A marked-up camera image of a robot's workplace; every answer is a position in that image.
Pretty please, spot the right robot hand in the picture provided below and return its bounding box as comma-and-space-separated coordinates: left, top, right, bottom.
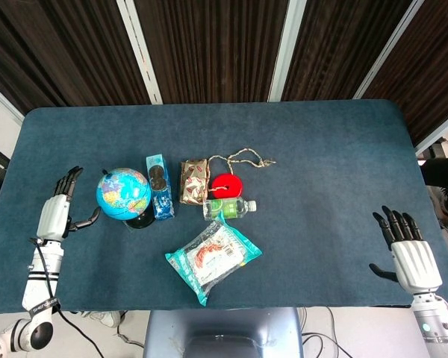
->
368, 205, 444, 296

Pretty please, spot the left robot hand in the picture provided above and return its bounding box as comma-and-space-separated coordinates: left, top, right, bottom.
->
36, 166, 102, 242

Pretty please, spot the blue globe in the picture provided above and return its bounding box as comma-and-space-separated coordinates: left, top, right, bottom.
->
95, 167, 156, 230

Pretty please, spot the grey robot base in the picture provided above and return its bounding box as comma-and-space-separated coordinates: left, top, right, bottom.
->
142, 307, 305, 358

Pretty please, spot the blue cookie box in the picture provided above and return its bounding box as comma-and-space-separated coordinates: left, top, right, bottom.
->
146, 153, 176, 222

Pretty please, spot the white sneaker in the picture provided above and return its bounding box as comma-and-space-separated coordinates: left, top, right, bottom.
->
80, 310, 122, 329

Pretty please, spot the brown patterned snack pack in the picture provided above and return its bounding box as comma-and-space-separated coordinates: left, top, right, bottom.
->
178, 158, 209, 205

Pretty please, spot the teal clear snack bag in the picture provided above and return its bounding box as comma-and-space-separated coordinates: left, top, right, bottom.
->
164, 211, 264, 307

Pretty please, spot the clear bottle with green label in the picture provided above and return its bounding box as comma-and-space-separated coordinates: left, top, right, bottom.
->
202, 198, 258, 221

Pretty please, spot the red disc with hole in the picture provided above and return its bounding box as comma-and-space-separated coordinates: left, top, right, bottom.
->
211, 172, 243, 200

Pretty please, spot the blue table cloth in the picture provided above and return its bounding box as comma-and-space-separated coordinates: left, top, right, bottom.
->
0, 98, 448, 315

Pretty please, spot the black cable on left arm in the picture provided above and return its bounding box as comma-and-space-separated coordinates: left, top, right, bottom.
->
28, 236, 106, 358

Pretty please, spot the white partition post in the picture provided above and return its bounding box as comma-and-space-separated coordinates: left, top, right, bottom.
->
352, 0, 426, 100
267, 0, 308, 103
115, 0, 164, 105

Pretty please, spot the braided beige string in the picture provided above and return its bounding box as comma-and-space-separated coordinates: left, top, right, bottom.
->
205, 148, 277, 195

